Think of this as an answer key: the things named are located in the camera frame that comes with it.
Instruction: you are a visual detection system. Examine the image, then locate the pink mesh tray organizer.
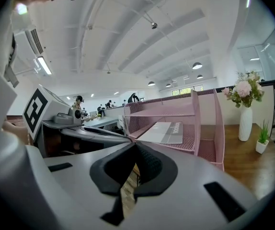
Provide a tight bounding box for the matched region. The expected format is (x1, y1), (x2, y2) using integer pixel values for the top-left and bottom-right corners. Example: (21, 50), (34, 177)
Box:
(122, 88), (226, 172)

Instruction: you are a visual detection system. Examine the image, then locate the black office chair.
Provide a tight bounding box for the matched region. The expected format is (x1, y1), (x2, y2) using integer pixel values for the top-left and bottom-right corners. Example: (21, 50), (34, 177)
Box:
(127, 92), (140, 103)

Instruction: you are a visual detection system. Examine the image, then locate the beige partition with black rail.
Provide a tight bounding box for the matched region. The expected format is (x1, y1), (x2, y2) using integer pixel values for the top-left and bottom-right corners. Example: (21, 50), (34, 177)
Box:
(196, 84), (275, 127)

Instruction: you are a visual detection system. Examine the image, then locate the blue grey desk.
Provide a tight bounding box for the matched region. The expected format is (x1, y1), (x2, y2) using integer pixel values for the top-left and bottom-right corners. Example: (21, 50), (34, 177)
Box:
(83, 117), (120, 129)

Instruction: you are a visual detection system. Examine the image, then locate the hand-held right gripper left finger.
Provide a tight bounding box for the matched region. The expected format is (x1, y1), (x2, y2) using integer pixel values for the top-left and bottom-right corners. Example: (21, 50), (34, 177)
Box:
(26, 142), (138, 230)

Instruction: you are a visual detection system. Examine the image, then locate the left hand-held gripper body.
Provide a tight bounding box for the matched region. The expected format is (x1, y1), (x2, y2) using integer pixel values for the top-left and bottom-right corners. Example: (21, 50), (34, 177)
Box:
(22, 87), (84, 158)

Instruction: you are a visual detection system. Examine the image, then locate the ceiling air conditioner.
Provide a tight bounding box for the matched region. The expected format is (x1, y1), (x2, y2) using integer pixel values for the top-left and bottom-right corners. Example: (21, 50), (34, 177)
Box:
(14, 27), (45, 59)

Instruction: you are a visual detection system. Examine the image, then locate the person's left forearm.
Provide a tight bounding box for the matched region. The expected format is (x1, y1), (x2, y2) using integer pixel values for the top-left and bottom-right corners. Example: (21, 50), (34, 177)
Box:
(2, 121), (30, 145)

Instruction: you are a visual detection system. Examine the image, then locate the small plant in white pot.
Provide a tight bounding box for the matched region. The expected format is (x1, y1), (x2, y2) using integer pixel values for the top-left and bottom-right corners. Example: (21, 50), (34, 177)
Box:
(255, 120), (270, 155)

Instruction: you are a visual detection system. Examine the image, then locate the fluorescent ceiling light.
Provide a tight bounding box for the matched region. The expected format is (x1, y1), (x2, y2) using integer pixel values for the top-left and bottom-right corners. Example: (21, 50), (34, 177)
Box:
(35, 56), (52, 75)

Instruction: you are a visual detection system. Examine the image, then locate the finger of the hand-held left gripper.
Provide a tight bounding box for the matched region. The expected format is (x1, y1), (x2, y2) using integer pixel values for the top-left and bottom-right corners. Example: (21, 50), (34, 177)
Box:
(63, 127), (133, 144)
(81, 126), (132, 140)

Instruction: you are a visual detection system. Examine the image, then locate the pink flower bouquet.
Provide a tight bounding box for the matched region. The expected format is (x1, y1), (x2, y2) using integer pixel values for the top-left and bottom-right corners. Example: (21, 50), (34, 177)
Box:
(221, 70), (265, 109)

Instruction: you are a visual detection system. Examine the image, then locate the white ribbed vase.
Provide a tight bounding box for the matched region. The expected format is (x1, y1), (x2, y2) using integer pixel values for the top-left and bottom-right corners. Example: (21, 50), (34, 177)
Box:
(238, 105), (253, 142)

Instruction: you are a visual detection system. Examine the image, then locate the brown wooden table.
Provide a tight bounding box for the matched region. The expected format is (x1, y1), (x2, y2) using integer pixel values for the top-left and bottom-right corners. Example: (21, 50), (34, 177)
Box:
(122, 123), (275, 213)

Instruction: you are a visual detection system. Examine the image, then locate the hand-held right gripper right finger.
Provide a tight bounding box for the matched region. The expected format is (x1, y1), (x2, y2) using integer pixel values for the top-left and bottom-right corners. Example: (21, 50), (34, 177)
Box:
(124, 142), (275, 230)

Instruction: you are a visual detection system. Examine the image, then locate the white grey notebook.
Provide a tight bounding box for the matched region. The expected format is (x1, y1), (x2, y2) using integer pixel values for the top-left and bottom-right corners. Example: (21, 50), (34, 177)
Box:
(136, 121), (184, 145)

